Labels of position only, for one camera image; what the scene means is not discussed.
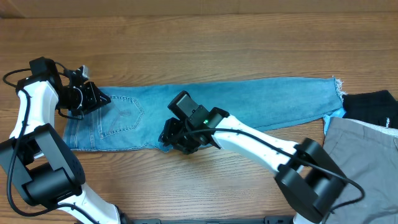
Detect blue denim jeans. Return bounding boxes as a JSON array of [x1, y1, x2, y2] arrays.
[[62, 76, 348, 153]]

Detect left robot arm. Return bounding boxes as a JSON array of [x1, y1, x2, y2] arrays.
[[1, 57, 131, 223]]

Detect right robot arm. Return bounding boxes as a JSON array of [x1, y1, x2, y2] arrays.
[[159, 91, 346, 223]]

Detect light blue garment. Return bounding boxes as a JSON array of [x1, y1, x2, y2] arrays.
[[322, 108, 346, 136]]

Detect grey trousers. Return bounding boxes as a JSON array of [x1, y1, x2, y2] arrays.
[[323, 118, 397, 224]]

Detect black garment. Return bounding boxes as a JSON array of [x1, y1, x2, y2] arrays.
[[343, 90, 397, 129]]

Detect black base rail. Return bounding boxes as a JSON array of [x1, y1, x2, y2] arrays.
[[131, 215, 294, 224]]

